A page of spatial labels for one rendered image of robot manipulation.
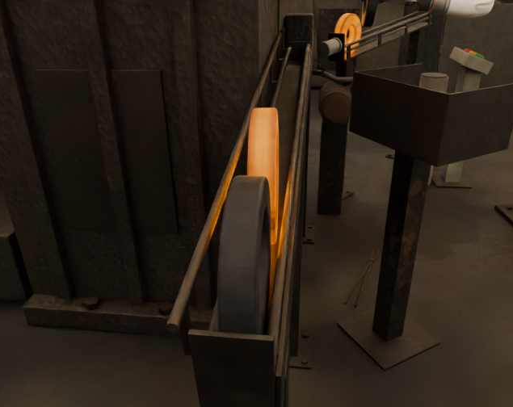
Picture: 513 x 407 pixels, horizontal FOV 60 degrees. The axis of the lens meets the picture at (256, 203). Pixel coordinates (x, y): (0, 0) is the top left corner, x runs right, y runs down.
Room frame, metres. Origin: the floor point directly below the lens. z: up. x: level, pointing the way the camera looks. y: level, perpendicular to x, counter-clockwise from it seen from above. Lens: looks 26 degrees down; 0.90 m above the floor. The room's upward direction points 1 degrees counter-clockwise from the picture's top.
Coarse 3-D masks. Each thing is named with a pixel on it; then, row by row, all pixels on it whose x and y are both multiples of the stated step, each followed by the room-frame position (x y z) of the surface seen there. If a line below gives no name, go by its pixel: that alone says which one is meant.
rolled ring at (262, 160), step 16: (256, 112) 0.56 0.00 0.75; (272, 112) 0.56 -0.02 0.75; (256, 128) 0.53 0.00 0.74; (272, 128) 0.52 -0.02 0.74; (256, 144) 0.51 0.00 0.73; (272, 144) 0.51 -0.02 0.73; (256, 160) 0.49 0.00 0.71; (272, 160) 0.49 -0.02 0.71; (272, 176) 0.48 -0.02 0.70; (272, 192) 0.48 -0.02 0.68; (272, 208) 0.48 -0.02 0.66; (272, 224) 0.48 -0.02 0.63; (272, 240) 0.50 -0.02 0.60
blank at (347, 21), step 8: (344, 16) 1.87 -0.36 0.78; (352, 16) 1.89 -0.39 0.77; (336, 24) 1.86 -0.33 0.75; (344, 24) 1.85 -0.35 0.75; (352, 24) 1.89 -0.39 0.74; (360, 24) 1.93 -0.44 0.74; (336, 32) 1.84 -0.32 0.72; (344, 32) 1.85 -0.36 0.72; (352, 32) 1.92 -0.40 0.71; (360, 32) 1.94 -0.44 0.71; (352, 40) 1.91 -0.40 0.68
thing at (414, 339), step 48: (384, 96) 0.92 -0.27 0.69; (432, 96) 0.81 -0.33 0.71; (480, 96) 0.82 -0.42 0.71; (384, 144) 0.91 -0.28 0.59; (432, 144) 0.80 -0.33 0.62; (480, 144) 0.83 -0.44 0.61; (384, 240) 0.97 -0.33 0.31; (384, 288) 0.95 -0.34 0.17; (384, 336) 0.93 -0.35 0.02; (432, 336) 0.94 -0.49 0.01
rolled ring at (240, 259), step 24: (240, 192) 0.37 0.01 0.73; (264, 192) 0.39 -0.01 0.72; (240, 216) 0.34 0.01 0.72; (264, 216) 0.43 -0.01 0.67; (240, 240) 0.32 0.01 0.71; (264, 240) 0.44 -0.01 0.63; (240, 264) 0.31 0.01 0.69; (264, 264) 0.43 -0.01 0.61; (240, 288) 0.30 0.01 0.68; (264, 288) 0.41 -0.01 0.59; (240, 312) 0.29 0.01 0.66; (264, 312) 0.38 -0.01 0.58
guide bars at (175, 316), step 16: (272, 48) 1.22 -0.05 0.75; (288, 48) 1.52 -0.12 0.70; (272, 80) 1.16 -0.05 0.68; (256, 96) 0.86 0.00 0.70; (240, 144) 0.65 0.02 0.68; (224, 176) 0.55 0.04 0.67; (224, 192) 0.51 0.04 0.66; (208, 224) 0.44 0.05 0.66; (208, 240) 0.42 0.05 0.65; (192, 256) 0.39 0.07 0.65; (192, 272) 0.36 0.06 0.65; (192, 288) 0.35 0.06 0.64; (176, 304) 0.32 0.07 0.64; (176, 320) 0.30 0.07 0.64
